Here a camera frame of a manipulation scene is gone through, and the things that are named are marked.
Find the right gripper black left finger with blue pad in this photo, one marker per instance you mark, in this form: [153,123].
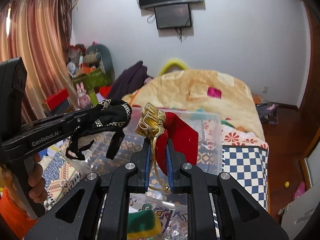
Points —
[98,206]

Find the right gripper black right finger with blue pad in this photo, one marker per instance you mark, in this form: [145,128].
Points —
[218,206]

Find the green yellow sponge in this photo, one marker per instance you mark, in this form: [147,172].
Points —
[143,224]

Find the person's left hand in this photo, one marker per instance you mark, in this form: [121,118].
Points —
[37,193]

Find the red gift box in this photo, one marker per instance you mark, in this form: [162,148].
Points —
[54,100]

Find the patchwork patterned bedspread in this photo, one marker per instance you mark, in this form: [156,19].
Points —
[244,156]

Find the pink toy on floor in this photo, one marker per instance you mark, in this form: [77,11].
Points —
[299,191]

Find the pink bunny plush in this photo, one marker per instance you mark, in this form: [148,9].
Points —
[83,98]

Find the clear plastic storage box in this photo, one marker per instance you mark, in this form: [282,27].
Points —
[104,208]

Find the green cardboard box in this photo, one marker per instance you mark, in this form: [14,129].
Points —
[93,81]

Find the purple bag on floor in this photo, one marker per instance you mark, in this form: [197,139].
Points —
[268,112]

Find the pink striped curtain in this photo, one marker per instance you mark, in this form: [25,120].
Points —
[39,31]

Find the grey plush toy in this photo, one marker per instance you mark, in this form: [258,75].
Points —
[100,55]

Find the wooden door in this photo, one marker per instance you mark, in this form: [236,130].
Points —
[309,109]

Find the dark purple clothing pile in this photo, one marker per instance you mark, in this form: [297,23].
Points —
[129,81]

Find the beige patterned blanket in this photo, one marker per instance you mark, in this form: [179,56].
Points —
[208,90]

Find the yellow foam hoop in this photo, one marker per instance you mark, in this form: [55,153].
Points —
[173,65]

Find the small black wall monitor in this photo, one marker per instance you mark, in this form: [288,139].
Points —
[173,16]

